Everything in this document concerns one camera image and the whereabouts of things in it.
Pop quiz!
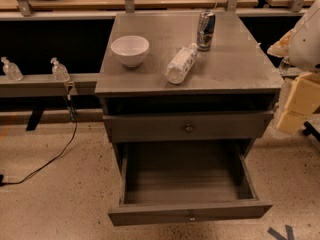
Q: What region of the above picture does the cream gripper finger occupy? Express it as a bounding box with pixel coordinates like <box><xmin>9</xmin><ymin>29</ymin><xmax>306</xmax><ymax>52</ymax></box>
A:
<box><xmin>267</xmin><ymin>30</ymin><xmax>293</xmax><ymax>58</ymax></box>
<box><xmin>277</xmin><ymin>72</ymin><xmax>320</xmax><ymax>134</ymax></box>

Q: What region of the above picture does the clear plastic water bottle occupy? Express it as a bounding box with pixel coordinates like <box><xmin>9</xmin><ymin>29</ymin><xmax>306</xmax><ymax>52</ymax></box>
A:
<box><xmin>165</xmin><ymin>43</ymin><xmax>198</xmax><ymax>85</ymax></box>

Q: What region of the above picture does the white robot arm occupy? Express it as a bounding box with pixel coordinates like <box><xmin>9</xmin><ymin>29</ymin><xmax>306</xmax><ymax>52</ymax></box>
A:
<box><xmin>267</xmin><ymin>0</ymin><xmax>320</xmax><ymax>134</ymax></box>

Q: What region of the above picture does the small clear bottle right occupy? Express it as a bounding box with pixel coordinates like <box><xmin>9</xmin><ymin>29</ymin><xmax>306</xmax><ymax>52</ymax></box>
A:
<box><xmin>278</xmin><ymin>57</ymin><xmax>290</xmax><ymax>75</ymax></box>

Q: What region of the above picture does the closed grey upper drawer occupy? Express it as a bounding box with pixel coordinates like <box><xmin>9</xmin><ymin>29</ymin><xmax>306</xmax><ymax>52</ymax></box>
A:
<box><xmin>103</xmin><ymin>111</ymin><xmax>273</xmax><ymax>143</ymax></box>

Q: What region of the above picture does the grey wooden drawer cabinet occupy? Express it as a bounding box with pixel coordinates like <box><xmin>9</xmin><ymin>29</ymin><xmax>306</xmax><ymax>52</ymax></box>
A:
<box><xmin>95</xmin><ymin>12</ymin><xmax>283</xmax><ymax>226</ymax></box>

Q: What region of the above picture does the open grey bottom drawer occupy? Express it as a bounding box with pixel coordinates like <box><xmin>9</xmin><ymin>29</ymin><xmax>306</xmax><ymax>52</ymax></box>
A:
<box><xmin>108</xmin><ymin>140</ymin><xmax>272</xmax><ymax>226</ymax></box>

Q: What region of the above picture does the clear pump bottle far left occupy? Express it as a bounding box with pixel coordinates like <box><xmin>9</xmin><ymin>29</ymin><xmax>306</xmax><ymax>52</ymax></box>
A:
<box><xmin>1</xmin><ymin>57</ymin><xmax>23</xmax><ymax>81</ymax></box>

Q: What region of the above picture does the black chair base leg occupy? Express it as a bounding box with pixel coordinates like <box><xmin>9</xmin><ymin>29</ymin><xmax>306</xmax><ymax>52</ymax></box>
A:
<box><xmin>302</xmin><ymin>121</ymin><xmax>320</xmax><ymax>142</ymax></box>

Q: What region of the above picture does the silver blue drink can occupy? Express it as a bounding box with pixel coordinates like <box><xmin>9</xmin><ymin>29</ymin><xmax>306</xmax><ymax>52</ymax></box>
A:
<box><xmin>197</xmin><ymin>10</ymin><xmax>216</xmax><ymax>51</ymax></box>

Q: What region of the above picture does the white ceramic bowl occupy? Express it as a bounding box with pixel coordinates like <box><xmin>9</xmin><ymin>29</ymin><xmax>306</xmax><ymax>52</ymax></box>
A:
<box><xmin>111</xmin><ymin>35</ymin><xmax>150</xmax><ymax>67</ymax></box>

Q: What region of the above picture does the black power cable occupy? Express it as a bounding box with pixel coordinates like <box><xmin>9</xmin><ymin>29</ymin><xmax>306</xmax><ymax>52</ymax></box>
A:
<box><xmin>0</xmin><ymin>83</ymin><xmax>79</xmax><ymax>188</ymax></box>

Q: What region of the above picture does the clear pump bottle on rail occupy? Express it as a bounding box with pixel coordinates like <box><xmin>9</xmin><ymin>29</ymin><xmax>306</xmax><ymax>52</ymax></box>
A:
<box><xmin>51</xmin><ymin>57</ymin><xmax>70</xmax><ymax>82</ymax></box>

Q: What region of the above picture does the grey metal rail shelf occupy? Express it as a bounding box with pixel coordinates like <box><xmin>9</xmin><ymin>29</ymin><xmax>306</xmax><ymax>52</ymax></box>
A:
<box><xmin>0</xmin><ymin>73</ymin><xmax>98</xmax><ymax>98</ymax></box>

